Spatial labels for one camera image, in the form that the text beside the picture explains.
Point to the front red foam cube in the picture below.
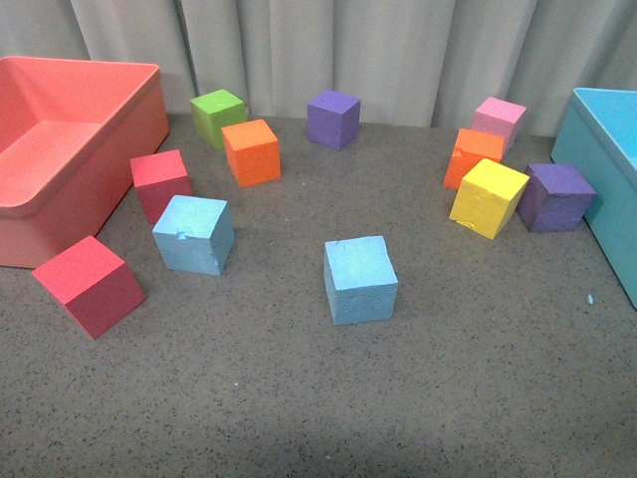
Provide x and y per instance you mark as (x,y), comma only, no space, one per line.
(92,284)

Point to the yellow foam cube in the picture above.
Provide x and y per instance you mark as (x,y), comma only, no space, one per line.
(487,197)

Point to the red plastic bin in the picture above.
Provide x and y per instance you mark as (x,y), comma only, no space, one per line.
(69,129)

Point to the red foam cube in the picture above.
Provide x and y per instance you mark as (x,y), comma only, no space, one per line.
(157,178)
(92,284)

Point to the orange foam cube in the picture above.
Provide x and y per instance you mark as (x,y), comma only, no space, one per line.
(471,146)
(253,152)

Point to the rear red foam cube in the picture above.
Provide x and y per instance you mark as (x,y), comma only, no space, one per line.
(157,178)

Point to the left purple foam cube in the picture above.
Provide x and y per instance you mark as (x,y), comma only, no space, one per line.
(333,119)

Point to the right purple foam cube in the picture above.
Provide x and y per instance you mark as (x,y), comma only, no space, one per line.
(555,198)

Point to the light blue foam cube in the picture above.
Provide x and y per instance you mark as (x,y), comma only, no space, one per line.
(195,234)
(360,281)

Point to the white curtain backdrop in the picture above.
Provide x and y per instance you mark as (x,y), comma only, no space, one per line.
(420,63)

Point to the right orange foam cube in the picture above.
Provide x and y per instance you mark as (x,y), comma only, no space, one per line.
(471,146)

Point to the light blue plastic bin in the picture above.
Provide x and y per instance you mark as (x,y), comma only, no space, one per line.
(598,136)

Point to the pink foam cube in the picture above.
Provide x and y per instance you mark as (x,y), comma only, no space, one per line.
(501,118)

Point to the left orange foam cube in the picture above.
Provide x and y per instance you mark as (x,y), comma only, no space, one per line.
(253,152)

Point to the green foam cube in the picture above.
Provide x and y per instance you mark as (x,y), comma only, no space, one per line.
(215,110)

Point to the purple foam cube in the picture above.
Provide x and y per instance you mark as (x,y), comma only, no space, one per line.
(333,119)
(555,198)

